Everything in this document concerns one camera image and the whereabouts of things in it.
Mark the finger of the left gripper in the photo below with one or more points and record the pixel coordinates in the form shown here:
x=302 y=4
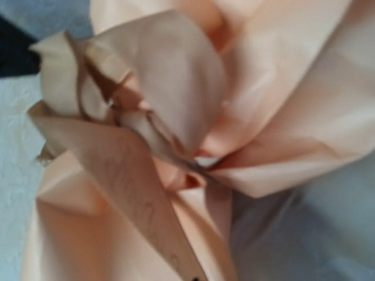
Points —
x=17 y=59

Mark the pink wrapping paper sheet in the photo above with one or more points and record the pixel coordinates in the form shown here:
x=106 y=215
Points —
x=299 y=103

